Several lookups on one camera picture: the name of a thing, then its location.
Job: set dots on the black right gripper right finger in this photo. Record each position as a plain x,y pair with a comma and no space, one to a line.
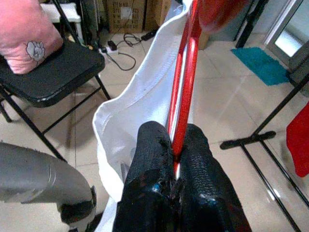
205,188

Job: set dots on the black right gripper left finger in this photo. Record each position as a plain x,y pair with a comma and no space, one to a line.
147,169

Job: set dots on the white printed t-shirt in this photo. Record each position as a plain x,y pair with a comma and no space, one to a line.
135,96

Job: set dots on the red plastic hanger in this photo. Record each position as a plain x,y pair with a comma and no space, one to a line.
183,96

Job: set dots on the metal clothes rack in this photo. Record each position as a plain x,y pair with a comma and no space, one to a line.
248,139

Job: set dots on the red shirt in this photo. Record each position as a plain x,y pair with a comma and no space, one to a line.
299,145

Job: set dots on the white power strip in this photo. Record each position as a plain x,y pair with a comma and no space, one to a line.
111,50

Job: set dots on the black power strip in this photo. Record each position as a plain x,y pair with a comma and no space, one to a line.
149,35

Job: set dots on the black folding chair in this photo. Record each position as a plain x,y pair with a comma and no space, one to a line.
53,72

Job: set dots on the teal shaggy rug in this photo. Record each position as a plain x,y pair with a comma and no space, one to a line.
260,62

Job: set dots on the brown cardboard box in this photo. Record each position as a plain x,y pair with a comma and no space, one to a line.
158,12
125,14

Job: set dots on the aluminium sliding glass door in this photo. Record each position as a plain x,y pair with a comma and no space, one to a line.
277,31

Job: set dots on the white plastic stool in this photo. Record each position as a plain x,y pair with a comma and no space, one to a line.
70,12

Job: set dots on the pink pillow with rabbit print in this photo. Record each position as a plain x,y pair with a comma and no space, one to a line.
24,29

